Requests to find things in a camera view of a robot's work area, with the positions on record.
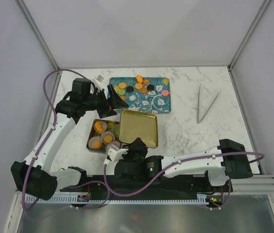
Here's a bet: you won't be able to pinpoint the gold tin lid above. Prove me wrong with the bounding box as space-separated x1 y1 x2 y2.
119 109 158 149

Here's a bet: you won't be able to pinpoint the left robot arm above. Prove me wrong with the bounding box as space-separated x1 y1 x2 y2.
11 78 129 200

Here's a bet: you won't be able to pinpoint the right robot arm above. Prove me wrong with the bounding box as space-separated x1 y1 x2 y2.
114 139 253 192

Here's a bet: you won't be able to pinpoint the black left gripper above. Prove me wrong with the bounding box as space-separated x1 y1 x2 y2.
83 85 128 119

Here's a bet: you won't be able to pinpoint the orange round cookie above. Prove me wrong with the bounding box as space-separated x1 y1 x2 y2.
92 141 102 150
103 134 114 144
119 83 126 89
135 83 143 90

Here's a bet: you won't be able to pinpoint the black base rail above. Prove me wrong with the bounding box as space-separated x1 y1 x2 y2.
107 175 233 200

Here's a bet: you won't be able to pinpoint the white paper cup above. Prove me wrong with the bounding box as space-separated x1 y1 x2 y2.
88 136 102 150
94 121 107 134
101 131 115 145

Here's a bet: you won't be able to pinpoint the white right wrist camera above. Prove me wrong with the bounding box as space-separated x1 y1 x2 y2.
103 145 128 165

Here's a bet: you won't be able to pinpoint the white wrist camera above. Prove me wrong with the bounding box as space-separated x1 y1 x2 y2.
92 75 104 90
103 145 128 165

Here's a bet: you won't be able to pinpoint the teal floral tray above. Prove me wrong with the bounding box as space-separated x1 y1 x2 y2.
109 77 171 114

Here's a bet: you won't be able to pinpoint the green cookie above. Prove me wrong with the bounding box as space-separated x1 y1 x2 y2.
114 128 120 136
118 89 126 96

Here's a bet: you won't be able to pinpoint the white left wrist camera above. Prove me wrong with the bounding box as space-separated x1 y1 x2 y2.
92 75 104 90

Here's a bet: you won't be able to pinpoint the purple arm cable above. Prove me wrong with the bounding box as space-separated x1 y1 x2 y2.
104 151 266 211
21 69 86 212

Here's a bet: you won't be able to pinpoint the square cookie tin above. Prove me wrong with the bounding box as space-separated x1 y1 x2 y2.
86 119 122 154

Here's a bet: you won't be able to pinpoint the orange fish cookie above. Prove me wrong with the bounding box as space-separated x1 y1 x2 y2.
94 121 104 133
136 75 143 83

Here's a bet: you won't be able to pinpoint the metal tongs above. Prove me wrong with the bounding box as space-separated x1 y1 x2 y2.
196 83 222 124

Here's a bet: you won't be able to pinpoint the orange fish cookie on tray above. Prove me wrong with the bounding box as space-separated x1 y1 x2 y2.
136 75 143 83

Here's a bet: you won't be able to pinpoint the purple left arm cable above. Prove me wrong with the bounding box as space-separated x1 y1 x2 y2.
21 69 86 212

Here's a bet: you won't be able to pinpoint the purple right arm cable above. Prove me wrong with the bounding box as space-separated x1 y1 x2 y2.
104 151 266 211

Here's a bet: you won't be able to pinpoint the black sandwich cookie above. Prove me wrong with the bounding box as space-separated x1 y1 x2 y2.
126 86 134 93
147 84 154 91

